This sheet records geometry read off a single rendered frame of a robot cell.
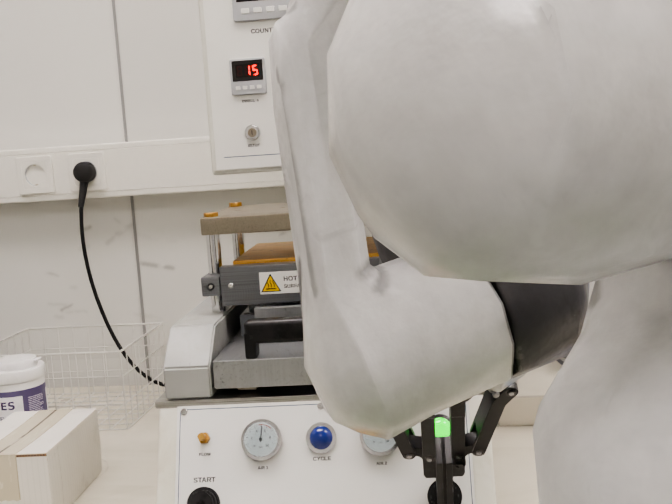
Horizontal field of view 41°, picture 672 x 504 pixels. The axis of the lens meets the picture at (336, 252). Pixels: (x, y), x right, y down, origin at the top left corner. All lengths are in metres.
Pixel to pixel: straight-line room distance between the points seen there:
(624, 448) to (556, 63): 0.14
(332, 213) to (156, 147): 1.17
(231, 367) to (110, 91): 0.91
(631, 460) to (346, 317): 0.25
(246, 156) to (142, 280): 0.58
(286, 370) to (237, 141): 0.41
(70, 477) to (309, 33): 0.82
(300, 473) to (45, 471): 0.36
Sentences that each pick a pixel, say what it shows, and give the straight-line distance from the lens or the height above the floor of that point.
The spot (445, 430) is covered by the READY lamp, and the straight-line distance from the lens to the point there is 0.92.
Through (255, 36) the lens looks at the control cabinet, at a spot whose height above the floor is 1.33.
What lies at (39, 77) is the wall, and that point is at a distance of 1.81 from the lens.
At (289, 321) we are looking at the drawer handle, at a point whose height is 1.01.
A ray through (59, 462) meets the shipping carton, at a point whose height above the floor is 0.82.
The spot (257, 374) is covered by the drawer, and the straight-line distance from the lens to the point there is 0.94.
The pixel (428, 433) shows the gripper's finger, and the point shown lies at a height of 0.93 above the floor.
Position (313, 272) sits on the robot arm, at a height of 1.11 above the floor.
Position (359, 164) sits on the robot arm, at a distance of 0.24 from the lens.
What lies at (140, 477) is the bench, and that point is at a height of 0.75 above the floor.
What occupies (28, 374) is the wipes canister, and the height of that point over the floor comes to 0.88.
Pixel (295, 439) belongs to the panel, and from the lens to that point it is 0.94.
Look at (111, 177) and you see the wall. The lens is 1.71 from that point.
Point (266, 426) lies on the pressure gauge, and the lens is 0.93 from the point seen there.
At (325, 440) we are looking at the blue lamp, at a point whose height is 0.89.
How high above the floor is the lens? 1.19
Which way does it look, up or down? 7 degrees down
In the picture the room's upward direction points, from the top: 4 degrees counter-clockwise
